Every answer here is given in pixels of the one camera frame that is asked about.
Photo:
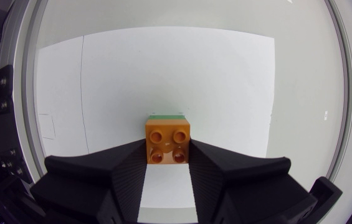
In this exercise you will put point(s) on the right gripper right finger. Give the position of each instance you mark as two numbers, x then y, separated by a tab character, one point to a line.
241	186

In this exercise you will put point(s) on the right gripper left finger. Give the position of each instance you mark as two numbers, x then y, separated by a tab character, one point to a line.
101	183

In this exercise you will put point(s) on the orange toy brick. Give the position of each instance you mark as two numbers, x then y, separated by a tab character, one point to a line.
167	141

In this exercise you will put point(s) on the green toy brick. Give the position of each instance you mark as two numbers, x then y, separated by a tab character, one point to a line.
166	117

